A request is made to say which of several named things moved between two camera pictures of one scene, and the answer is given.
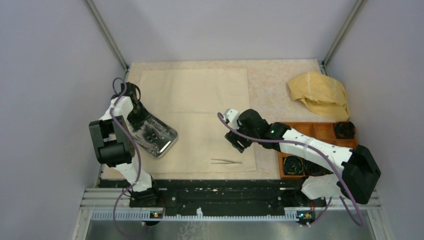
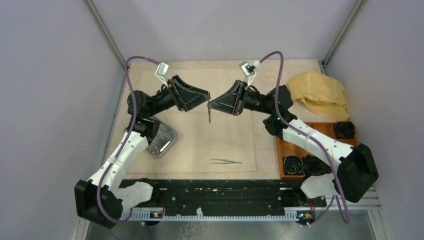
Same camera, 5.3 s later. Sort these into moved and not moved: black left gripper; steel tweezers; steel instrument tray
Moved: black left gripper
Not moved: steel tweezers; steel instrument tray
